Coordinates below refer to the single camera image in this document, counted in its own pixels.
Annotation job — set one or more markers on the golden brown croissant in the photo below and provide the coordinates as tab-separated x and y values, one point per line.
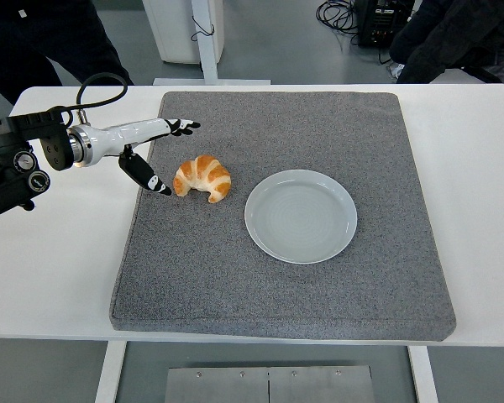
201	172

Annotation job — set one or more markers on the grey metal plate with screws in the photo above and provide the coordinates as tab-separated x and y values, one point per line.
235	386

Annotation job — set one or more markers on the person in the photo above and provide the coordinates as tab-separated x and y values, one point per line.
46	38

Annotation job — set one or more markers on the black electronics box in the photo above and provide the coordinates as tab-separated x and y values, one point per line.
386	25

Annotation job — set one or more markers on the pale grey round plate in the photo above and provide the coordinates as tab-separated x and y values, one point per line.
302	218

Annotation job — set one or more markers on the white table leg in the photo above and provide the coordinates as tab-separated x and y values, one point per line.
109	373
423	378

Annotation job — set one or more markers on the grey speckled mat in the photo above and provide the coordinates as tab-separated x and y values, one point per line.
277	294

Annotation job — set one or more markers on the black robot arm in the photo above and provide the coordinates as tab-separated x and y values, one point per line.
0	138

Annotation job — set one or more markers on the white post with foot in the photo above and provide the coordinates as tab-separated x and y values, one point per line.
208	54

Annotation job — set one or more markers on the black jacket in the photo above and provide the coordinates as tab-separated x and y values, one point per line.
453	38

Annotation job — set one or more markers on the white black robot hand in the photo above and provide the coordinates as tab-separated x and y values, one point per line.
122	133

